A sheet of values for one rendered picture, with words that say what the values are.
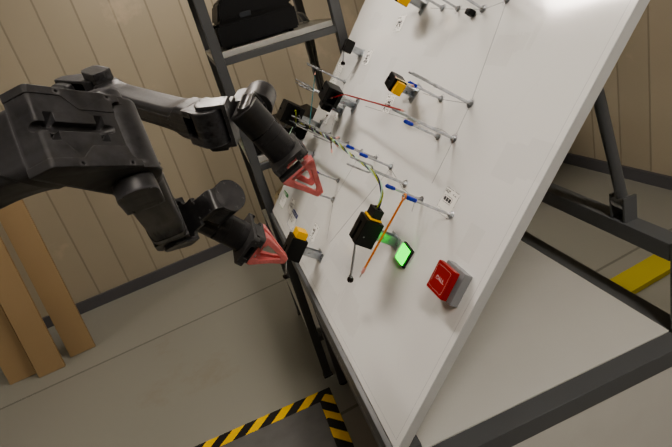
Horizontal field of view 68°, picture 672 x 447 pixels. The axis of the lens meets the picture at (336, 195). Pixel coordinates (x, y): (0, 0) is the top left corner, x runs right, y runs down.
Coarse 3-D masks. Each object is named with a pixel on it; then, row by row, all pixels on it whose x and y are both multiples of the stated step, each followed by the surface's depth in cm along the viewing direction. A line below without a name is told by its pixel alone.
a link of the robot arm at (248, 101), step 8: (248, 96) 86; (256, 96) 86; (240, 104) 83; (248, 104) 82; (256, 104) 82; (264, 104) 87; (240, 112) 82; (248, 112) 81; (256, 112) 82; (264, 112) 83; (232, 120) 83; (240, 120) 82; (248, 120) 82; (256, 120) 82; (264, 120) 83; (272, 120) 84; (240, 128) 84; (248, 128) 83; (256, 128) 82; (264, 128) 83; (248, 136) 84; (256, 136) 83
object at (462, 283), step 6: (450, 264) 80; (456, 264) 81; (456, 270) 79; (462, 270) 78; (462, 276) 77; (468, 276) 77; (456, 282) 78; (462, 282) 77; (468, 282) 77; (456, 288) 77; (462, 288) 77; (450, 294) 78; (456, 294) 77; (462, 294) 77; (450, 300) 77; (456, 300) 77; (456, 306) 78
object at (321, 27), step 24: (192, 0) 211; (336, 0) 175; (312, 24) 184; (336, 24) 177; (216, 48) 168; (240, 48) 174; (264, 48) 173; (216, 72) 223; (240, 144) 214; (264, 168) 186; (264, 192) 189; (264, 216) 244; (288, 264) 201; (312, 312) 230; (312, 336) 214
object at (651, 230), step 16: (560, 192) 116; (560, 208) 116; (576, 208) 110; (592, 208) 106; (608, 208) 104; (624, 208) 97; (592, 224) 107; (608, 224) 102; (624, 224) 98; (640, 224) 96; (640, 240) 95; (656, 240) 91
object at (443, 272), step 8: (440, 264) 80; (448, 264) 79; (440, 272) 79; (448, 272) 77; (456, 272) 76; (432, 280) 80; (440, 280) 78; (448, 280) 77; (456, 280) 77; (432, 288) 80; (440, 288) 78; (448, 288) 77; (440, 296) 77; (448, 296) 77
